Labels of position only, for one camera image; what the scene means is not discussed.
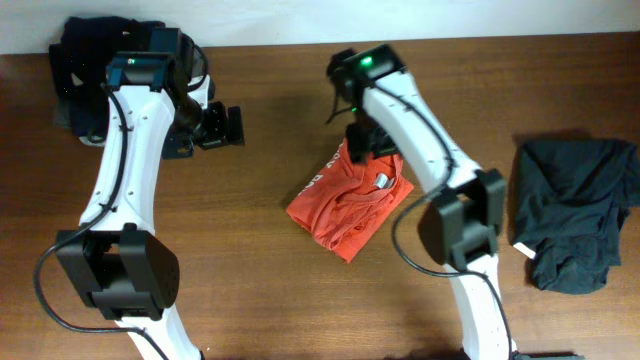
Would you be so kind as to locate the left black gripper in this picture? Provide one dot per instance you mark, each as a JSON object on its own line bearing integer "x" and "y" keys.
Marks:
{"x": 218, "y": 134}

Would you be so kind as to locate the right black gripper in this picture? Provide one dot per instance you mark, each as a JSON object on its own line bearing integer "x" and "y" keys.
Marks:
{"x": 358, "y": 146}

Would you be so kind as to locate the red printed t-shirt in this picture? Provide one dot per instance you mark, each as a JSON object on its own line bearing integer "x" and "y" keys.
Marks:
{"x": 345, "y": 203}

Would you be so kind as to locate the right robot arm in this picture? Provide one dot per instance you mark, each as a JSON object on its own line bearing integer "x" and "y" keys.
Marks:
{"x": 464, "y": 203}

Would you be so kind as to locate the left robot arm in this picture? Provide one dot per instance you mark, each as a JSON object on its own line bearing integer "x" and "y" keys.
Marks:
{"x": 159, "y": 108}

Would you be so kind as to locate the grey folded garment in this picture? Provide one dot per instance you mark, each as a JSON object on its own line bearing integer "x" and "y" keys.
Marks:
{"x": 92, "y": 141}

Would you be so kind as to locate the black folded garment on pile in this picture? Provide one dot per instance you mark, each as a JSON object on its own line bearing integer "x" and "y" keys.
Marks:
{"x": 78, "y": 65}

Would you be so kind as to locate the dark grey t-shirt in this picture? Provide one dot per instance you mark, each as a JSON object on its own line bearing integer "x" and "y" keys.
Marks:
{"x": 572, "y": 198}

